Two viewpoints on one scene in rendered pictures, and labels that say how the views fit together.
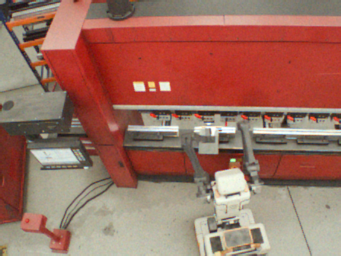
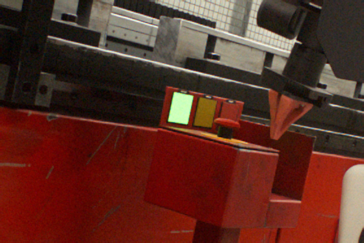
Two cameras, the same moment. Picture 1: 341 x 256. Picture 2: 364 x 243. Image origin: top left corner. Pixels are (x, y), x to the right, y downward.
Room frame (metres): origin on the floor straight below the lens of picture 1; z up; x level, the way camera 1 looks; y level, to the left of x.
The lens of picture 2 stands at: (0.86, 0.52, 0.84)
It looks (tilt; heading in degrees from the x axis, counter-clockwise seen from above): 3 degrees down; 295
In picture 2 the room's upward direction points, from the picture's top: 12 degrees clockwise
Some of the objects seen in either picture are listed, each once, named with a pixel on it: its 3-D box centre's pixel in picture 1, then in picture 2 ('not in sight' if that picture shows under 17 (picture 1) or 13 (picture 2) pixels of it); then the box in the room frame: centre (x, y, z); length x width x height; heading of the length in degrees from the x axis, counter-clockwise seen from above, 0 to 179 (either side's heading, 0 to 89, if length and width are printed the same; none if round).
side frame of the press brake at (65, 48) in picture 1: (109, 102); not in sight; (2.14, 0.48, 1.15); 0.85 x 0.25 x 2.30; 165
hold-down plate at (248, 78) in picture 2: (271, 140); (242, 76); (1.51, -0.98, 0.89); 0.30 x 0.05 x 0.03; 75
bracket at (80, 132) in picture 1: (68, 139); not in sight; (1.79, 0.91, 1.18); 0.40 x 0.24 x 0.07; 75
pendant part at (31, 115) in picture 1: (52, 136); not in sight; (1.60, 0.92, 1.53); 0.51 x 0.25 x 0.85; 80
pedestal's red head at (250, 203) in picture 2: (239, 170); (233, 158); (1.34, -0.62, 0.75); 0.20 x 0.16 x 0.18; 77
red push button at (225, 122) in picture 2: not in sight; (225, 130); (1.34, -0.58, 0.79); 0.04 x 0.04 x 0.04
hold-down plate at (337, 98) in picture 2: (312, 141); (341, 101); (1.41, -1.37, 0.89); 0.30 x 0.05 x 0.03; 75
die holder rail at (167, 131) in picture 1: (153, 130); not in sight; (1.86, 0.12, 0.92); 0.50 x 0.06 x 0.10; 75
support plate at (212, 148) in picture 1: (208, 141); not in sight; (1.58, -0.37, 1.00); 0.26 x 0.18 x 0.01; 165
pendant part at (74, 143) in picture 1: (62, 152); not in sight; (1.51, 0.88, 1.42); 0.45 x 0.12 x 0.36; 80
